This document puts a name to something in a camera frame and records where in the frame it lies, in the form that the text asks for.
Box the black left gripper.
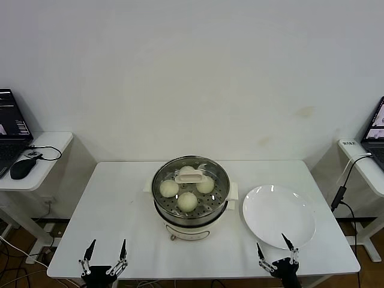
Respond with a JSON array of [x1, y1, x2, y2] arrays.
[[78, 239, 129, 288]]

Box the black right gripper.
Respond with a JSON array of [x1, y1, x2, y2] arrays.
[[256, 233, 302, 288]]

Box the white steamed baozi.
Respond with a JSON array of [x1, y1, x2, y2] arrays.
[[179, 165, 199, 178], [196, 176, 215, 194], [159, 179, 180, 199], [176, 191, 198, 212]]

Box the glass lid with cream handle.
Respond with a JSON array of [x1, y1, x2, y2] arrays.
[[151, 155, 231, 217]]

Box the stainless steel steamer basket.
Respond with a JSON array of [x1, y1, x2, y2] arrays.
[[143, 155, 240, 224]]

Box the white round plate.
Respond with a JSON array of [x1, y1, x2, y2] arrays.
[[242, 184, 317, 250]]

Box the floor power strip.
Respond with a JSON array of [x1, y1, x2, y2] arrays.
[[44, 222, 63, 238]]

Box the cream electric cooker base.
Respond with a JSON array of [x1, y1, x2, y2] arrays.
[[153, 197, 235, 242]]

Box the white side table with mouse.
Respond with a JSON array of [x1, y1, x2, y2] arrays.
[[0, 131, 74, 250]]

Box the black computer mouse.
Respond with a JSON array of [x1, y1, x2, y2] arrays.
[[10, 158, 40, 180]]

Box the white side table with sticker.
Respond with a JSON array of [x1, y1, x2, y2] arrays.
[[338, 138, 384, 262]]

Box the black laptop with video screen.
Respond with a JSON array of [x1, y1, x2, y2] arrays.
[[361, 95, 384, 170]]

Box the black laptop with dark screen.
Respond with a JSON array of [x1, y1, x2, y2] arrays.
[[0, 88, 34, 178]]

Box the black laptop charger cable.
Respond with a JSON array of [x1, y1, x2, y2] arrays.
[[331, 153, 374, 253]]

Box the white floor cable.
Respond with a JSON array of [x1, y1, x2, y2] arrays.
[[0, 235, 49, 266]]

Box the white laptop cable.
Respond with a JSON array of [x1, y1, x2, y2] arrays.
[[335, 152, 373, 184]]

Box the black looped usb cable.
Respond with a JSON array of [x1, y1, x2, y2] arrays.
[[26, 145, 62, 161]]

